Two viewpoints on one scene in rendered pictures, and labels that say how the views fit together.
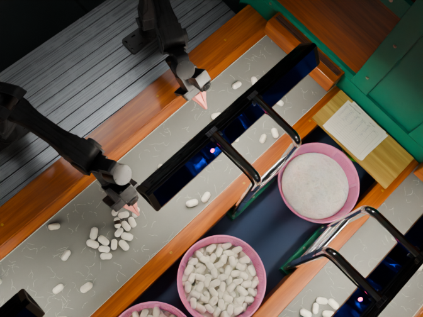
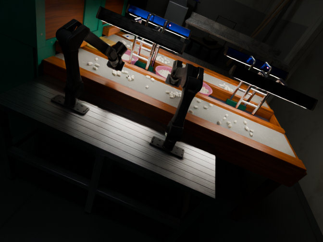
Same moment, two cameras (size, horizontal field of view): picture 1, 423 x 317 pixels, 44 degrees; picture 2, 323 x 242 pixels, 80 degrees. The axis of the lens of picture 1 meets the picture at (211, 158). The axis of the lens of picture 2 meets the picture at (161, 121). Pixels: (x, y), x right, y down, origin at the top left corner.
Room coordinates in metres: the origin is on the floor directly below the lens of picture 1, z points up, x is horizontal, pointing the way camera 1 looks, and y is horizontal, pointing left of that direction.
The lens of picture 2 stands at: (0.88, 1.32, 1.39)
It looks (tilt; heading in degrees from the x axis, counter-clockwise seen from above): 35 degrees down; 241
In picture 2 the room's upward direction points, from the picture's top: 24 degrees clockwise
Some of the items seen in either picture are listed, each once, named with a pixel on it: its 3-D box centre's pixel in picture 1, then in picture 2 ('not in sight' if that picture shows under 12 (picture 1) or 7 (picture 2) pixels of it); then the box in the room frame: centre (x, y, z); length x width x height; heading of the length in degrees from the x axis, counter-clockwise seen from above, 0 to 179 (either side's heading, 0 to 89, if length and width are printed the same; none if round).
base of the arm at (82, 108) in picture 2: (148, 26); (70, 99); (0.92, 0.36, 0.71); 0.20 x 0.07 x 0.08; 151
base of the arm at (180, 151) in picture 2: (5, 130); (169, 142); (0.40, 0.65, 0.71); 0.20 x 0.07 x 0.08; 151
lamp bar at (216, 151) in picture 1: (234, 119); (142, 30); (0.54, -0.02, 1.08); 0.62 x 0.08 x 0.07; 153
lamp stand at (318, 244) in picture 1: (344, 261); (152, 42); (0.32, -0.45, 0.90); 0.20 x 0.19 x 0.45; 153
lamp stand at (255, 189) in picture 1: (243, 161); (139, 53); (0.50, -0.09, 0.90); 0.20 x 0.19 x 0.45; 153
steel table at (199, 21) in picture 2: not in sight; (224, 59); (-1.78, -2.02, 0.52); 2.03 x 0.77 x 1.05; 151
